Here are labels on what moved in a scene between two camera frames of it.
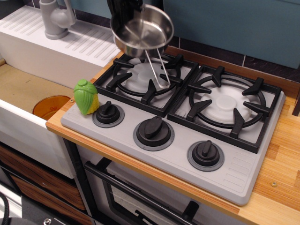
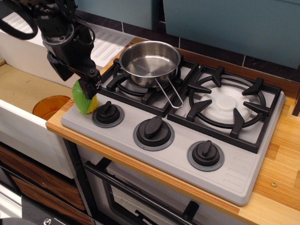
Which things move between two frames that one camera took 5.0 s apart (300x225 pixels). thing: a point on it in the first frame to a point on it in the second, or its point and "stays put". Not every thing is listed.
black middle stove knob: x=153 y=134 stays put
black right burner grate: x=232 y=108 stays put
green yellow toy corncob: x=86 y=97 stays put
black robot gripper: x=123 y=10 to x=73 y=47
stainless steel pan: x=151 y=29 to x=153 y=64
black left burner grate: x=156 y=83 stays put
